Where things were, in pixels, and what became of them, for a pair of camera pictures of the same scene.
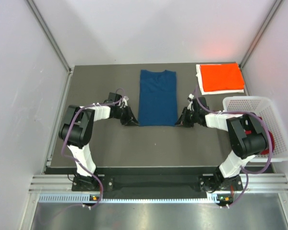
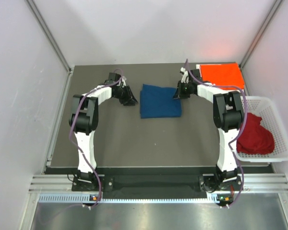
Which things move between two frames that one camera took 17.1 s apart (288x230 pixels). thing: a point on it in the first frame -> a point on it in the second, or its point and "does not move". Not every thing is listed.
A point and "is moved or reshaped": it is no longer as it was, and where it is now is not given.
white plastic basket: (265, 106) does not move
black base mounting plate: (197, 183) does not move
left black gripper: (133, 122) -> (128, 96)
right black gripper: (183, 120) -> (178, 94)
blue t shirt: (158, 98) is moved or reshaped
